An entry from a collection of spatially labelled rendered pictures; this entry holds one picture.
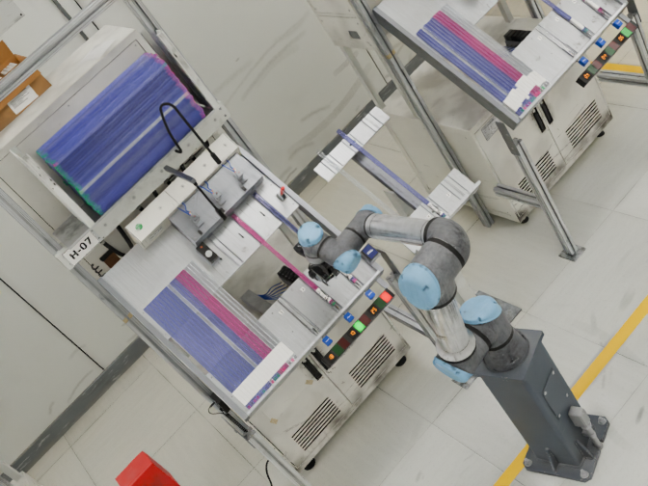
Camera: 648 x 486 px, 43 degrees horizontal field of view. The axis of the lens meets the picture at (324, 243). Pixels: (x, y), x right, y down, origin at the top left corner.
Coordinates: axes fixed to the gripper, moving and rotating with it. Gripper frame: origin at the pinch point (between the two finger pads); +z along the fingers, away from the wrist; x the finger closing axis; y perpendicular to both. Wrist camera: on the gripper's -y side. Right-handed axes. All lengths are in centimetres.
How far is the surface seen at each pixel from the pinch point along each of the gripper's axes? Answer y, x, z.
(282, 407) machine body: -2, -37, 61
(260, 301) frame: -32, -13, 44
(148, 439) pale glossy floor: -72, -87, 145
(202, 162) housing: -61, 3, -8
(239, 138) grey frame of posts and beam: -62, 21, -2
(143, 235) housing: -57, -30, -7
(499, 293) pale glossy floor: 27, 62, 86
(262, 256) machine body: -55, 5, 62
